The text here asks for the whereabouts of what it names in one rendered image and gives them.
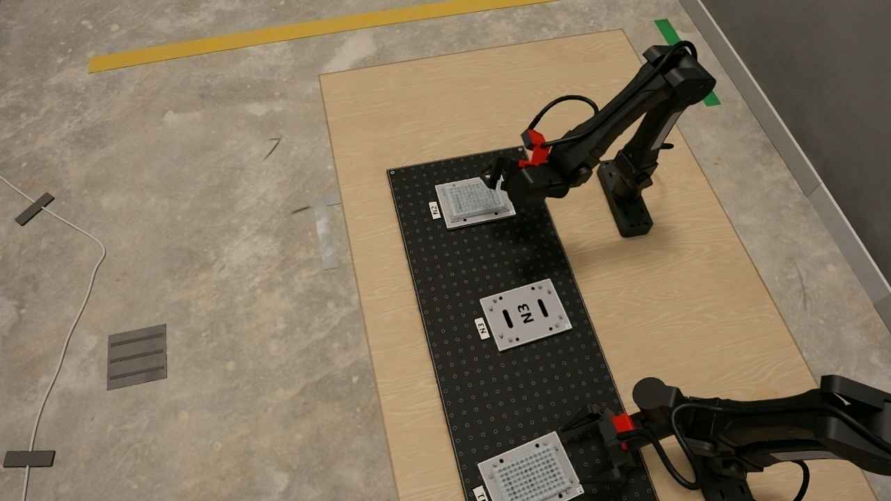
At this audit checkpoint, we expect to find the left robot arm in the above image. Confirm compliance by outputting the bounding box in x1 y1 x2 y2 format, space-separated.
632 374 891 501

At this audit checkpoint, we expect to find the white name plate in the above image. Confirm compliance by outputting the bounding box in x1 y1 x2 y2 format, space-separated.
473 317 491 341
472 485 489 501
428 201 441 220

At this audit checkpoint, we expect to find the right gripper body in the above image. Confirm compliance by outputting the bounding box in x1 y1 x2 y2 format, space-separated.
491 129 551 191

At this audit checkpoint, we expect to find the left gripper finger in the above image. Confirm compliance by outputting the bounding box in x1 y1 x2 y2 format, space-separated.
579 469 626 485
560 403 600 433

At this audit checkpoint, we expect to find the white rectangular frame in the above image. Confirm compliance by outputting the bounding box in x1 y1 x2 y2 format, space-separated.
435 177 516 230

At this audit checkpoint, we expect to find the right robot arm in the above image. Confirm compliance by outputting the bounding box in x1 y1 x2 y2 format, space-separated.
507 45 716 232

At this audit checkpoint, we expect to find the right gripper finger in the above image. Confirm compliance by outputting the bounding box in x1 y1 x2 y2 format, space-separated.
478 157 498 190

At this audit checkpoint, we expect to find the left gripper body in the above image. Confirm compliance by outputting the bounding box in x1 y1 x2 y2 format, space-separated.
591 404 652 482

